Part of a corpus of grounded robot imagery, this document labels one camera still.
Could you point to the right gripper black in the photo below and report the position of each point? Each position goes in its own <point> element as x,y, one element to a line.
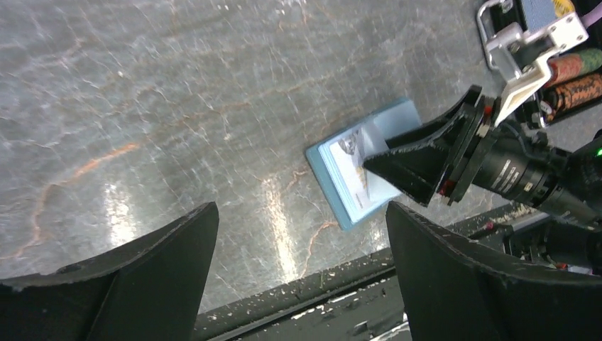
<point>462,148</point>

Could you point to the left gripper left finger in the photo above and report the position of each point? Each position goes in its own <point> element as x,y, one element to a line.
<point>147,289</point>

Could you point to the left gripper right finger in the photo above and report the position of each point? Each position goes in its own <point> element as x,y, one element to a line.
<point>457,289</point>

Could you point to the blue card holder wallet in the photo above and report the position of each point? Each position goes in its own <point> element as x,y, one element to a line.
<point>393,119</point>

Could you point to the blue playing card deck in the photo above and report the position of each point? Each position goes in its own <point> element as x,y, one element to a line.
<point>540,13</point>

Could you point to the orange brown chip row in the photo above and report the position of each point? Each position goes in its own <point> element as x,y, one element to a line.
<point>565,97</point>

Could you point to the orange green chip row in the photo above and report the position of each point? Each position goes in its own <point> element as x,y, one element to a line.
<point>572,65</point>

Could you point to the black poker chip case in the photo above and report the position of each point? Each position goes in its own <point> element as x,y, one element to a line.
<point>587,19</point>

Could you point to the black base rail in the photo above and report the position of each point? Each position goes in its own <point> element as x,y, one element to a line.
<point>361,299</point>

